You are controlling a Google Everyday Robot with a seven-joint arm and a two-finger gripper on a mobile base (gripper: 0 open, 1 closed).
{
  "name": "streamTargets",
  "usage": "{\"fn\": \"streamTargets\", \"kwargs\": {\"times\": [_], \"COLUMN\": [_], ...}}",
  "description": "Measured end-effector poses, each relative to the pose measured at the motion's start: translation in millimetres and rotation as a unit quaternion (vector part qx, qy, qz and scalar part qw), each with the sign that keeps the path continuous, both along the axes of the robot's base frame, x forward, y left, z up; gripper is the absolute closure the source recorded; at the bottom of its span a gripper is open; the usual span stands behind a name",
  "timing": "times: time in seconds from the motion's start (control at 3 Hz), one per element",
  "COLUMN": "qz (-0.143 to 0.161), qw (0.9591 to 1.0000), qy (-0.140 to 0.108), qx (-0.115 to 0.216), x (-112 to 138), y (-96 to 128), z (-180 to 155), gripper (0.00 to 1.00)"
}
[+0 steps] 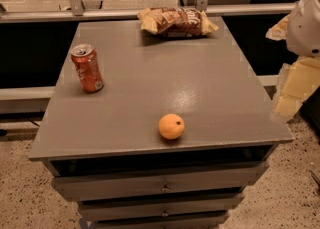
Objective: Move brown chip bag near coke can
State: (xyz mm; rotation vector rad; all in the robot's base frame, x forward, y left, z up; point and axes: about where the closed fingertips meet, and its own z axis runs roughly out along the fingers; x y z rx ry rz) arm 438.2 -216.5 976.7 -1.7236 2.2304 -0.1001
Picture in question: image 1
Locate grey drawer cabinet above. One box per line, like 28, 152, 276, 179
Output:
29, 20, 292, 229

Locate brown chip bag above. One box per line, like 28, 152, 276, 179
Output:
137, 7, 219, 38

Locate metal railing frame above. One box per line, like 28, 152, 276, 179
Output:
0, 0, 320, 114

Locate orange fruit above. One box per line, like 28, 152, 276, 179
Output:
158, 114, 185, 140

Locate red coke can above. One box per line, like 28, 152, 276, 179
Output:
71, 44, 104, 93

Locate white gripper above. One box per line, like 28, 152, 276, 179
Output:
265, 0, 320, 119

